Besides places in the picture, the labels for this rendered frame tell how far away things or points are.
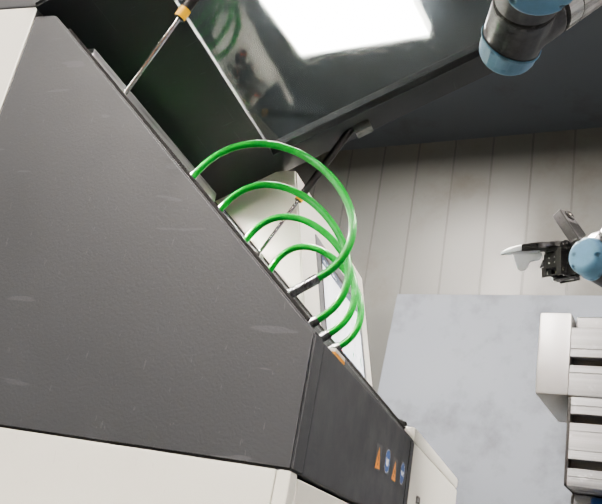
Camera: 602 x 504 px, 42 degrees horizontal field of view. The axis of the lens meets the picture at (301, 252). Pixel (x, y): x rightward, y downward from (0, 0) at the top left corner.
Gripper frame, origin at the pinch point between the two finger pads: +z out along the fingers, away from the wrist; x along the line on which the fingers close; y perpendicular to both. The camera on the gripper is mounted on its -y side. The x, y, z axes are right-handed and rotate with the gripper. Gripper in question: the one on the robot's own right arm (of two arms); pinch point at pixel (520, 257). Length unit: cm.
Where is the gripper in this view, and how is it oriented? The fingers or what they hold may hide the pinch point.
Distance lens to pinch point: 194.5
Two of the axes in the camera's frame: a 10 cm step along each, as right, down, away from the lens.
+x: 8.0, 2.2, 5.6
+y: -0.7, 9.6, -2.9
